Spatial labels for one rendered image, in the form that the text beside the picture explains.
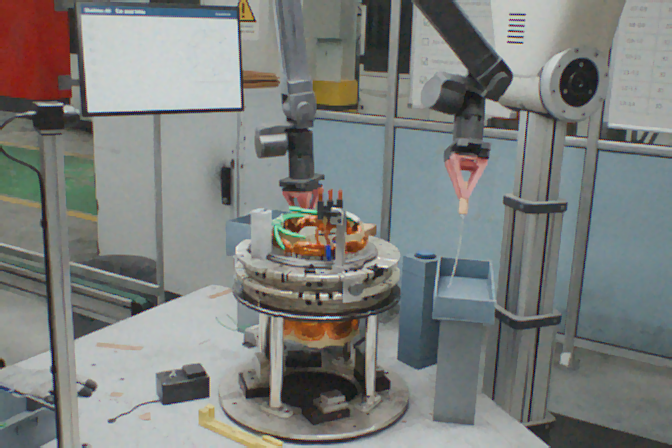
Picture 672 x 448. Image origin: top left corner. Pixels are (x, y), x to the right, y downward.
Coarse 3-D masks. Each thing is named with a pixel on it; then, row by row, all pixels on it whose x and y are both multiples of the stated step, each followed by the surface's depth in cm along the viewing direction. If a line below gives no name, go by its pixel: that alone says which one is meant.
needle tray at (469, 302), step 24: (456, 264) 160; (480, 264) 160; (456, 288) 154; (480, 288) 154; (456, 312) 137; (480, 312) 137; (456, 336) 146; (480, 336) 145; (456, 360) 147; (456, 384) 149; (456, 408) 150
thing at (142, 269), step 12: (84, 264) 314; (96, 264) 317; (108, 264) 320; (132, 264) 321; (144, 264) 319; (72, 276) 308; (84, 276) 314; (132, 276) 321; (144, 276) 319; (120, 288) 287; (156, 300) 303
